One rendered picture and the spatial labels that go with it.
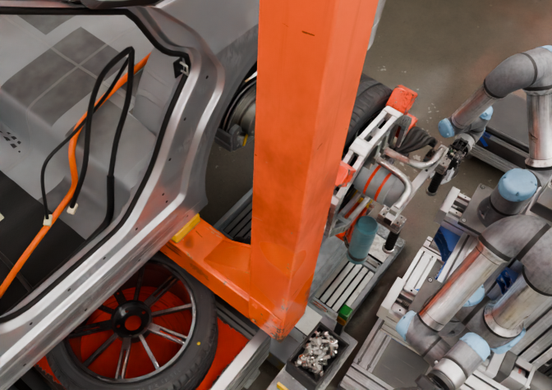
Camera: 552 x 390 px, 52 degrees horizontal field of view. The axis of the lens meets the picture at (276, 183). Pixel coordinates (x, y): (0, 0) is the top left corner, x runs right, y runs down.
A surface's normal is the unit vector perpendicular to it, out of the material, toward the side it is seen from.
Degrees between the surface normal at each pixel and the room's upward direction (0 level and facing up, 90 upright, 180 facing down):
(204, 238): 0
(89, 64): 6
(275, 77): 90
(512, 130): 0
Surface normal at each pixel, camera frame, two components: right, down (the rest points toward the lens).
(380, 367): 0.05, -0.58
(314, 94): -0.61, 0.62
